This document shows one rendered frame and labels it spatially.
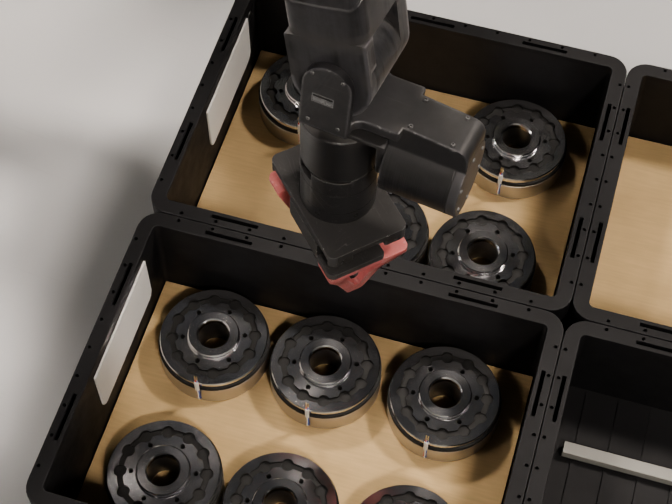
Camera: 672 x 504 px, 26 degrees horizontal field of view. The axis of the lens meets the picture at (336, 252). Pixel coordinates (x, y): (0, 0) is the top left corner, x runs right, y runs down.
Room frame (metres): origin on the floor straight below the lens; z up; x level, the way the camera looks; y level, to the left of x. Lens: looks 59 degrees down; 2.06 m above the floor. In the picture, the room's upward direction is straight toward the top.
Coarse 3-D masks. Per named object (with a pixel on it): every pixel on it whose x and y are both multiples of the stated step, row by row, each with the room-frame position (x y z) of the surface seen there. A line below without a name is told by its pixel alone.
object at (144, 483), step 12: (144, 456) 0.51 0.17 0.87; (156, 456) 0.51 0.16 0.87; (168, 456) 0.51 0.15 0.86; (180, 456) 0.51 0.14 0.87; (144, 468) 0.50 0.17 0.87; (180, 468) 0.50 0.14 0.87; (144, 480) 0.49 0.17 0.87; (180, 480) 0.49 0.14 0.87; (156, 492) 0.48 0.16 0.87; (168, 492) 0.48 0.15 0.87
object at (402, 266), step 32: (224, 32) 0.94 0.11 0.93; (448, 32) 0.94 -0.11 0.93; (480, 32) 0.94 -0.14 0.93; (608, 64) 0.90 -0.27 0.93; (608, 96) 0.86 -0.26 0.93; (192, 128) 0.82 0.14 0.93; (608, 128) 0.82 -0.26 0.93; (160, 192) 0.75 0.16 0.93; (224, 224) 0.71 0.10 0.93; (256, 224) 0.71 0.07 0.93; (576, 224) 0.71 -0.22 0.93; (576, 256) 0.69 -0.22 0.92; (480, 288) 0.64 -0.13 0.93; (512, 288) 0.64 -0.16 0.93
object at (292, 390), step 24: (288, 336) 0.63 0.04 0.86; (312, 336) 0.63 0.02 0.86; (336, 336) 0.63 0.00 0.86; (360, 336) 0.63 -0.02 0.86; (288, 360) 0.61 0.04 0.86; (360, 360) 0.61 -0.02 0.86; (288, 384) 0.58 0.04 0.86; (312, 384) 0.58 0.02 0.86; (360, 384) 0.58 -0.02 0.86; (312, 408) 0.56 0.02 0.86; (336, 408) 0.56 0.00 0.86
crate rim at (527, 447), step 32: (160, 224) 0.71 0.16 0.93; (192, 224) 0.71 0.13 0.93; (128, 256) 0.68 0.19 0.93; (288, 256) 0.68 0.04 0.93; (128, 288) 0.65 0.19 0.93; (416, 288) 0.64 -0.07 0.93; (448, 288) 0.64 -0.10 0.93; (544, 320) 0.61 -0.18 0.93; (96, 352) 0.58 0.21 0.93; (544, 352) 0.58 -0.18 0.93; (544, 384) 0.55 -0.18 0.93; (64, 416) 0.52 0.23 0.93; (32, 480) 0.46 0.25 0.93; (512, 480) 0.46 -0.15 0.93
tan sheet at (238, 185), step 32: (256, 64) 0.98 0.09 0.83; (256, 96) 0.93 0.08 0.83; (448, 96) 0.93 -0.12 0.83; (256, 128) 0.89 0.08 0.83; (576, 128) 0.89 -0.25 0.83; (224, 160) 0.85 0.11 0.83; (256, 160) 0.85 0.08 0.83; (576, 160) 0.85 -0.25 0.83; (224, 192) 0.81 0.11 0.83; (256, 192) 0.81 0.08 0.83; (480, 192) 0.81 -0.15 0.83; (544, 192) 0.81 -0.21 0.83; (576, 192) 0.81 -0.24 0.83; (288, 224) 0.78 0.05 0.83; (544, 224) 0.78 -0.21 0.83; (544, 256) 0.74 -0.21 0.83; (544, 288) 0.70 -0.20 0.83
